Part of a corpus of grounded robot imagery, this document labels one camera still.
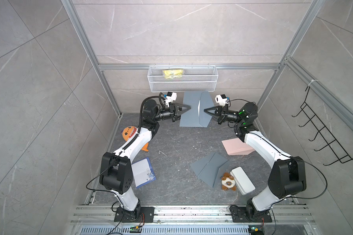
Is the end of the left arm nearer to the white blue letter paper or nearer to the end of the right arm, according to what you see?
the end of the right arm

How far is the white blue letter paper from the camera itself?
2.82 feet

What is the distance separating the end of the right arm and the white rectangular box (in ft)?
1.17

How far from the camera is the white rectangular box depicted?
80 centimetres

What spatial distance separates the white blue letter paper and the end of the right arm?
52 cm

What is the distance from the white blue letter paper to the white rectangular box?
1.57 ft

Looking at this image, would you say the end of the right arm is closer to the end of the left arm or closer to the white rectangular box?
the end of the left arm

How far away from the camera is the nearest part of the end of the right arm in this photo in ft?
2.12
